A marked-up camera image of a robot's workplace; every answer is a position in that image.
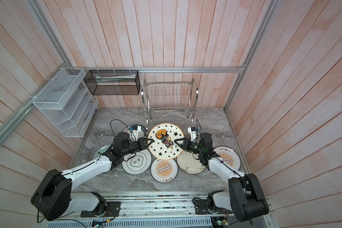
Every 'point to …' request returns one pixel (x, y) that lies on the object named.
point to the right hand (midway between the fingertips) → (175, 141)
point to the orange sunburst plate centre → (164, 171)
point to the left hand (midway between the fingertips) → (154, 143)
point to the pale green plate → (100, 150)
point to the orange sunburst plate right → (230, 155)
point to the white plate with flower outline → (139, 164)
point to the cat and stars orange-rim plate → (164, 147)
